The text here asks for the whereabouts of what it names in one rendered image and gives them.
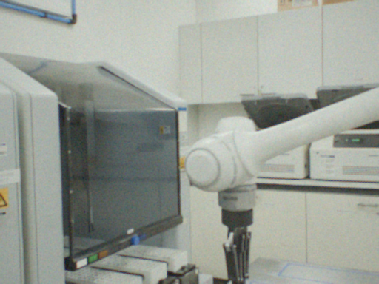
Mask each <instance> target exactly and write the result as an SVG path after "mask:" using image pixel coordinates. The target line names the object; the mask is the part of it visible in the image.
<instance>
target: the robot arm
mask: <svg viewBox="0 0 379 284"><path fill-rule="evenodd" d="M378 119H379V87H378V88H376V89H372V90H370V91H368V92H364V93H363V94H360V95H356V96H355V97H353V98H348V99H346V100H345V101H341V102H338V103H337V104H333V105H331V106H328V107H325V108H323V109H320V110H317V111H315V112H313V113H309V114H307V115H305V116H301V117H299V118H296V119H293V120H291V121H289V122H285V123H283V124H280V125H276V126H274V127H271V128H267V129H264V130H261V131H256V130H255V127H254V123H253V122H252V121H251V119H248V118H244V117H228V118H222V119H221V120H219V122H218V125H217V126H216V131H215V134H212V135H210V137H207V138H204V139H202V140H199V141H197V142H196V143H194V144H193V146H191V147H190V149H189V151H188V152H187V154H186V157H185V159H184V168H185V170H186V173H187V177H188V178H189V181H190V183H191V184H192V185H193V186H195V187H196V188H197V189H200V190H202V191H205V192H218V205H219V206H220V207H221V208H222V209H221V222H222V224H223V225H225V226H226V227H228V232H227V240H228V241H227V242H226V243H225V242H223V244H222V248H223V250H224V253H225V263H226V267H227V276H228V280H229V281H232V284H246V278H247V279H249V275H246V273H249V253H250V243H251V239H252V232H251V231H248V226H251V225H252V224H253V223H254V209H253V207H254V206H256V204H257V203H256V188H257V186H256V178H257V175H258V173H259V171H260V168H261V166H263V164H264V163H266V162H267V161H268V160H271V159H272V158H275V157H277V156H279V155H282V154H283V153H286V152H289V151H291V150H293V149H297V148H298V147H301V146H305V145H307V144H309V143H313V142H316V141H319V140H323V139H324V138H327V137H331V136H333V135H336V134H339V133H342V132H344V131H348V130H350V129H353V128H357V127H359V126H362V125H365V124H368V123H370V122H373V121H376V120H378Z"/></svg>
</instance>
